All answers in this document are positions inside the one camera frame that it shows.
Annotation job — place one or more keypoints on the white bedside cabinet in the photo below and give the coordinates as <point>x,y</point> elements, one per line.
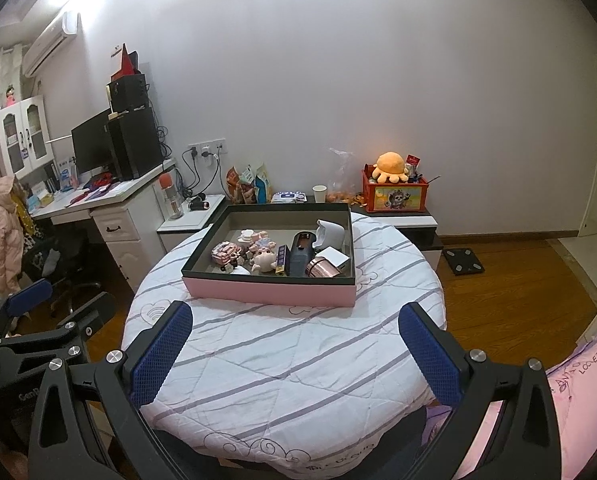
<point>188,222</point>

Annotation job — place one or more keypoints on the small black camera device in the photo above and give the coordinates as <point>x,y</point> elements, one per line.
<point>198,205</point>

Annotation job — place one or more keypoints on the white black low cabinet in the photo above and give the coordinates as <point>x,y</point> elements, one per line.
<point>418,230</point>

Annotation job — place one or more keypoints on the black computer tower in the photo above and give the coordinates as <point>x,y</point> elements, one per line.
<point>136,145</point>

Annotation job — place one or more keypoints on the blue white carton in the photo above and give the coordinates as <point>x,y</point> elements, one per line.
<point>67,175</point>

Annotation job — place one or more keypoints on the white glass door cabinet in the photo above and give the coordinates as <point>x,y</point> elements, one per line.
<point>23,135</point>

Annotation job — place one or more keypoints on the clear plastic bag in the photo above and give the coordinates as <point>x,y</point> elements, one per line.
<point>343,175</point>

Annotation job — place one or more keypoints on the red items on desk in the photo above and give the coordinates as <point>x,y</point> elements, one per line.
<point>101,181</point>

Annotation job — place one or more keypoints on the black remote control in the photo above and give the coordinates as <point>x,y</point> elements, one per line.
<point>299,255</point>

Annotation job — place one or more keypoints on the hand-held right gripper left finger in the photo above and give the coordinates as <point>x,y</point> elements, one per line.
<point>161,352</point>

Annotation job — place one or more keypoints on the white air conditioner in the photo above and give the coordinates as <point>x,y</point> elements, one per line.
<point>48,45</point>

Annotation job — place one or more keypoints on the black box on tower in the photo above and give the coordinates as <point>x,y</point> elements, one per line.
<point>128,92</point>

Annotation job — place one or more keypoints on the pale pink padded coat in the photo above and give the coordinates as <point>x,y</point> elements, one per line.
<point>3,235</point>

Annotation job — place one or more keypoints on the rose gold metal cup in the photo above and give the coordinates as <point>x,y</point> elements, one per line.
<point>323,267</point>

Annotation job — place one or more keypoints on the white door frame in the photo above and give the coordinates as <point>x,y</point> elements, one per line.
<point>593,160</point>

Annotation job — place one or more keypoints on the wet wipes pack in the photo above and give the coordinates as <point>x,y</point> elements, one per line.
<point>288,197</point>

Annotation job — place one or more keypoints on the orange octopus plush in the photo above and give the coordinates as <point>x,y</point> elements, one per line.
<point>391,167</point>

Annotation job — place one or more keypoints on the small doll on cabinet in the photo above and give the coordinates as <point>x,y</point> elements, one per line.
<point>12,96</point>

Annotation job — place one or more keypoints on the small blue yellow box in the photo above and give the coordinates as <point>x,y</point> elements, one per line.
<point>282,260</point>

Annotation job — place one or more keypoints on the white wall socket strip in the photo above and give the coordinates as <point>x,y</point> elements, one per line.
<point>207,148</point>

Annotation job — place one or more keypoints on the black bathroom scale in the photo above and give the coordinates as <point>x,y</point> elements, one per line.
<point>462,260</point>

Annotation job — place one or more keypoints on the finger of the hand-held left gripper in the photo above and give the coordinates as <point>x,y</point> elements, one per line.
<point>28,297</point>
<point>86,312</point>

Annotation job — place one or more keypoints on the pink building block toy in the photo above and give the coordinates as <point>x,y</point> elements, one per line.
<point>226,253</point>

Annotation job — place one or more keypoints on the blue white snack bag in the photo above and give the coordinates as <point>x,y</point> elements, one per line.
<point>263,182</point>

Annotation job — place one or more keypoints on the pink storage box dark rim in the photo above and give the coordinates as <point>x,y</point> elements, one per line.
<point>268,290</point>

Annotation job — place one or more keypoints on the pale green snack bag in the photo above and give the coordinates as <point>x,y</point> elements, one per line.
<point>248,182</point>

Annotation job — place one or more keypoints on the white striped quilted table cover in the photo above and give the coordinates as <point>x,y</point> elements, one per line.
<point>278,360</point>

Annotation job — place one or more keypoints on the black computer monitor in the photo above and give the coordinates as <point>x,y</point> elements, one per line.
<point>91,142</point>

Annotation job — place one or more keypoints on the red printed toy box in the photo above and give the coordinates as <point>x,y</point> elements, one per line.
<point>396,200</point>

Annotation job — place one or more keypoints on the small pink white block figure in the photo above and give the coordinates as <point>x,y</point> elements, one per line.
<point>236,264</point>

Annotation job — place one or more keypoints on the white desk with drawers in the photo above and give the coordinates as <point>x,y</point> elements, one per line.
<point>123,225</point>

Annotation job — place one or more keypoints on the clear bottle orange cap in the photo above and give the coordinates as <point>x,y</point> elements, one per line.
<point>172,200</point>

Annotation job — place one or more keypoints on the red snack bag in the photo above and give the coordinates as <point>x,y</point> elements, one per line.
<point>233,185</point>

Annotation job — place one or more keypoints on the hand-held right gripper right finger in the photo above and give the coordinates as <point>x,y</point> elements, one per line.
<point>431,355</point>

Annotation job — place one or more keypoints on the pink pig doll figure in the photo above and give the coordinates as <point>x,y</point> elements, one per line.
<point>264,260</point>

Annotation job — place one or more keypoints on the black office chair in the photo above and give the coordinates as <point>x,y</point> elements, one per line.
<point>71,270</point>

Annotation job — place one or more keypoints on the pink printed bed sheet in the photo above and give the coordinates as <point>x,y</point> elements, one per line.
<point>578,410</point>

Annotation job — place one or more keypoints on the white elbow-shaped plastic device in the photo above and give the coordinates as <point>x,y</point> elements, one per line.
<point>328,232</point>

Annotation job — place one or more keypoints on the white paper cup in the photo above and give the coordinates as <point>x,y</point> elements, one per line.
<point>319,194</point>

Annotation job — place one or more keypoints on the red paper item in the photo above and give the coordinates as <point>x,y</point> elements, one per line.
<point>127,62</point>

